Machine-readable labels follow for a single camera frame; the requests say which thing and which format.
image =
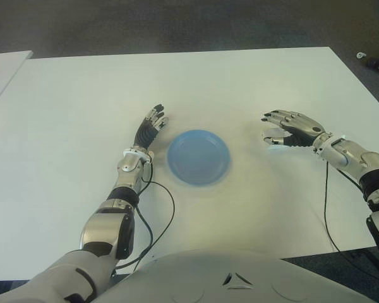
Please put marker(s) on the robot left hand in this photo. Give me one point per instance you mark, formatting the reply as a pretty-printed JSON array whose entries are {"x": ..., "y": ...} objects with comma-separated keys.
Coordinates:
[{"x": 146, "y": 132}]

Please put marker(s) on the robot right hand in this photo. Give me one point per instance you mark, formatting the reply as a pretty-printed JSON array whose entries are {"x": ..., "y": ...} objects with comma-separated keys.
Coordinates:
[{"x": 298, "y": 126}]

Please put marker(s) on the white charger block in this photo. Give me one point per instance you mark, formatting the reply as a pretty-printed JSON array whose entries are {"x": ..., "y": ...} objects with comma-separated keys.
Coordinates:
[{"x": 273, "y": 132}]

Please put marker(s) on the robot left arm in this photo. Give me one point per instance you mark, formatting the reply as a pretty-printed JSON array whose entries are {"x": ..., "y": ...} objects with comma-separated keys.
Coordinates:
[{"x": 120, "y": 195}]

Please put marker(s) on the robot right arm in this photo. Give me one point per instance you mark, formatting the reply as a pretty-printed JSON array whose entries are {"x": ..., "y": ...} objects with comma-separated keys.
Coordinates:
[{"x": 360, "y": 164}]

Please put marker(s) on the blue round plate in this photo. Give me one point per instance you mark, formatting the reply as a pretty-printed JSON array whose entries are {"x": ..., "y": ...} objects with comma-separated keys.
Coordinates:
[{"x": 199, "y": 156}]

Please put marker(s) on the small white floor object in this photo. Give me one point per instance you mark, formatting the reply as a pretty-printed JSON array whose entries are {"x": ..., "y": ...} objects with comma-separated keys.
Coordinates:
[{"x": 361, "y": 55}]

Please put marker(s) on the dark blue shoe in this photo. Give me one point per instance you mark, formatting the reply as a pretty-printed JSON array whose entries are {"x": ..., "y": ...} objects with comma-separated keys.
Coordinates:
[{"x": 377, "y": 63}]

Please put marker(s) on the white side table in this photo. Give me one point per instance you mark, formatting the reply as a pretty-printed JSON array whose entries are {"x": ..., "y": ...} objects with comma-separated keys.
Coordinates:
[{"x": 3, "y": 72}]

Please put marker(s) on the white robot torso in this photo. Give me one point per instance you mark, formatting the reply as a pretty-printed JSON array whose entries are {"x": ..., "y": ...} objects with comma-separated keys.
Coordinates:
[{"x": 227, "y": 277}]

